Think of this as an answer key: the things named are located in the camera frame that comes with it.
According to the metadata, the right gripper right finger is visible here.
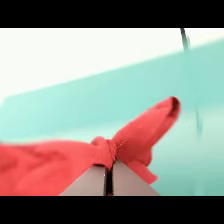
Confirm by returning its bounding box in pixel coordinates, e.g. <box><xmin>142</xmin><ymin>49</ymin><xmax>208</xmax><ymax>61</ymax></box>
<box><xmin>110</xmin><ymin>160</ymin><xmax>160</xmax><ymax>197</ymax></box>

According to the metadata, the red T-shirt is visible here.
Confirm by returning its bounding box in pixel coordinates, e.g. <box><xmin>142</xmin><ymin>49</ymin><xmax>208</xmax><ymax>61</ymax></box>
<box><xmin>0</xmin><ymin>96</ymin><xmax>181</xmax><ymax>197</ymax></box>

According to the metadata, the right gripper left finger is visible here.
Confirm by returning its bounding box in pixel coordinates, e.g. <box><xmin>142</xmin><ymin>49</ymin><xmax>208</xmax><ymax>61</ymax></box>
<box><xmin>59</xmin><ymin>164</ymin><xmax>110</xmax><ymax>197</ymax></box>

